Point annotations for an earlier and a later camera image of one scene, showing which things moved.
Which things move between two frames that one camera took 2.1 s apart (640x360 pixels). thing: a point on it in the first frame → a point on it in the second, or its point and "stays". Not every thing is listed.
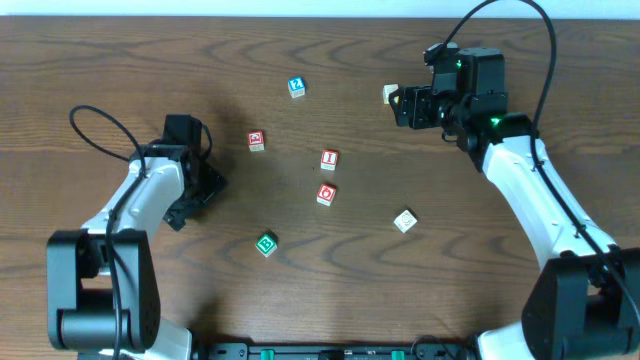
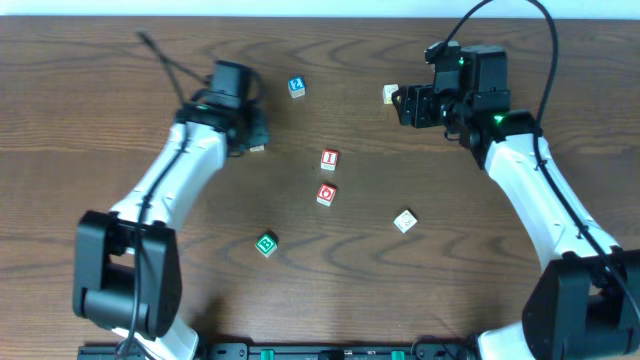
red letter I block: [329, 159] stays
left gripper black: [201, 195] → [257, 132]
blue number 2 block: [296, 86] stays
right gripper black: [410, 106] stays
